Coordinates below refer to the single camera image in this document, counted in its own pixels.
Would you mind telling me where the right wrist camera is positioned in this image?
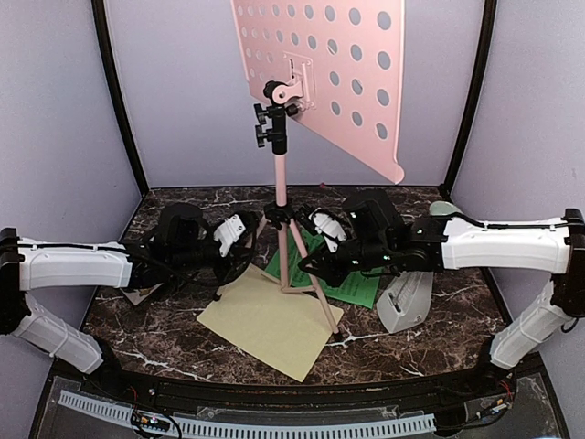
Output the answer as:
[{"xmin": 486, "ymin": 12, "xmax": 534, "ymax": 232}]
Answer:
[{"xmin": 296, "ymin": 206, "xmax": 347, "ymax": 253}]

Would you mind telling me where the pink perforated music stand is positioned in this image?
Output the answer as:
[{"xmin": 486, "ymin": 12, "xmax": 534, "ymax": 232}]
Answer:
[{"xmin": 212, "ymin": 0, "xmax": 407, "ymax": 339}]

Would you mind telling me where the grey slotted cable duct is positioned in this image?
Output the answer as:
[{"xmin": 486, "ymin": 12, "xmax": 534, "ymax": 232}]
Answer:
[{"xmin": 57, "ymin": 391, "xmax": 436, "ymax": 439}]

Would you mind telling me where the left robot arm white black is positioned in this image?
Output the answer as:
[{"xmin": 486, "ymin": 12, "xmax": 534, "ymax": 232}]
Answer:
[{"xmin": 1, "ymin": 203, "xmax": 260, "ymax": 399}]

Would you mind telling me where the pale green ceramic bowl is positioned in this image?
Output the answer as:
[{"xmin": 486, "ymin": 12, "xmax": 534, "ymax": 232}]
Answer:
[{"xmin": 429, "ymin": 201, "xmax": 461, "ymax": 216}]

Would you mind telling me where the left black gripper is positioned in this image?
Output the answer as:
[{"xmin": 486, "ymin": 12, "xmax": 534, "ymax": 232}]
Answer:
[{"xmin": 168, "ymin": 223, "xmax": 254, "ymax": 282}]

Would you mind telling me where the floral square tile coaster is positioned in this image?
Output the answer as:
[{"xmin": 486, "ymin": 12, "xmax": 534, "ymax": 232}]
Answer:
[{"xmin": 121, "ymin": 284, "xmax": 163, "ymax": 306}]

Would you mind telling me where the right black frame post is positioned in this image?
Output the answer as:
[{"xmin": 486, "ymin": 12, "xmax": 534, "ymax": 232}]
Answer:
[{"xmin": 439, "ymin": 0, "xmax": 498, "ymax": 199}]

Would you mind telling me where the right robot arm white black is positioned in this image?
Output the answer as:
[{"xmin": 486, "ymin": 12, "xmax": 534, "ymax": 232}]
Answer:
[{"xmin": 296, "ymin": 189, "xmax": 584, "ymax": 397}]

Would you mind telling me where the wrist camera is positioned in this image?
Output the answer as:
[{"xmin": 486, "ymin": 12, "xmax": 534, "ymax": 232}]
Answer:
[
  {"xmin": 296, "ymin": 206, "xmax": 347, "ymax": 253},
  {"xmin": 213, "ymin": 212, "xmax": 257, "ymax": 258}
]

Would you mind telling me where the black front rail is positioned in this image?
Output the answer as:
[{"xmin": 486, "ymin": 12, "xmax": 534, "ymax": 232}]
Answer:
[{"xmin": 113, "ymin": 371, "xmax": 479, "ymax": 410}]

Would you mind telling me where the left black frame post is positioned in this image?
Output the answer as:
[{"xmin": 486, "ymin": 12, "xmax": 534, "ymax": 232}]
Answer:
[{"xmin": 90, "ymin": 0, "xmax": 150, "ymax": 198}]

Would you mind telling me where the yellow paper sheet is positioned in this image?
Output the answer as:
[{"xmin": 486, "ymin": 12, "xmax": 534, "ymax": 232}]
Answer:
[{"xmin": 197, "ymin": 265, "xmax": 332, "ymax": 382}]

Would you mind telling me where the small circuit board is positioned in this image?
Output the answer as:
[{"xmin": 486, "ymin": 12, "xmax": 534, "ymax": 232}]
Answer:
[{"xmin": 131, "ymin": 411, "xmax": 171, "ymax": 434}]

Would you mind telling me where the white metronome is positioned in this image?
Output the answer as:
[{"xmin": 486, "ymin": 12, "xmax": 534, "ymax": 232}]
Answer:
[{"xmin": 376, "ymin": 272, "xmax": 434, "ymax": 334}]

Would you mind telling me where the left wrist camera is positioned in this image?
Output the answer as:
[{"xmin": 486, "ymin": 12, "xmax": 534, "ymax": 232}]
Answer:
[{"xmin": 213, "ymin": 212, "xmax": 257, "ymax": 258}]

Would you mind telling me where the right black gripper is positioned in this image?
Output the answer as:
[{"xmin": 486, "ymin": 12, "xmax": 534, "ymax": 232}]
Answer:
[{"xmin": 302, "ymin": 229, "xmax": 395, "ymax": 286}]

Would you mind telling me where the black frame post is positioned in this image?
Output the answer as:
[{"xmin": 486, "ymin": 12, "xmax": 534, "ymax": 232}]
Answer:
[
  {"xmin": 90, "ymin": 0, "xmax": 150, "ymax": 198},
  {"xmin": 439, "ymin": 0, "xmax": 498, "ymax": 199}
]

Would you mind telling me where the green sheet music page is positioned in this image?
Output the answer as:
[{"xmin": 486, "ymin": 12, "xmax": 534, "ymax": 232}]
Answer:
[{"xmin": 264, "ymin": 230, "xmax": 380, "ymax": 309}]

